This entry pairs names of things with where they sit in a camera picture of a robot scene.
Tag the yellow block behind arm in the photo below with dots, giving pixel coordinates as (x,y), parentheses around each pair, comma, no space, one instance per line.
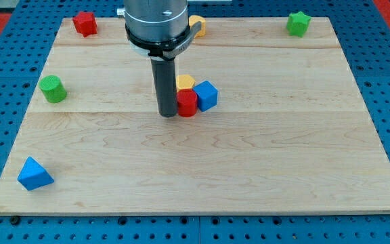
(198,23)

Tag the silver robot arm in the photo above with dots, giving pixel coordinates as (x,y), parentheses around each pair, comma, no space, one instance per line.
(159,29)

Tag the blue triangle block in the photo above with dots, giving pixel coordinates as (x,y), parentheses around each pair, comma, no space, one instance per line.
(33,175)

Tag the red cylinder block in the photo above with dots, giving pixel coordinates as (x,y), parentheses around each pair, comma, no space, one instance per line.
(187,101)

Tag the blue cube block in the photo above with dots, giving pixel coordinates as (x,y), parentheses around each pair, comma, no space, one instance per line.
(207,95)

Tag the yellow hexagon block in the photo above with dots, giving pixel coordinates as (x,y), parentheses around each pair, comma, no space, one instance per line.
(184,82)

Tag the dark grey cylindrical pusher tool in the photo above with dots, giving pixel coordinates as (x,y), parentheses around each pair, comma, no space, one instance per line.
(165,86)

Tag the light wooden board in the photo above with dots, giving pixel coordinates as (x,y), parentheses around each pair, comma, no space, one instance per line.
(290,134)

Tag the green star block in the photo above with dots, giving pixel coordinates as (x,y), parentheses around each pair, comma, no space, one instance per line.
(298,23)

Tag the green cylinder block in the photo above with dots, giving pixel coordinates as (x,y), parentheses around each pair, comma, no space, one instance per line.
(52,88)

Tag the red star block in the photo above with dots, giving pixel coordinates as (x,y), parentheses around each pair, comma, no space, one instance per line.
(85,24)

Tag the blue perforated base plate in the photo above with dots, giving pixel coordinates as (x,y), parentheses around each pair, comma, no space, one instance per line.
(25,44)

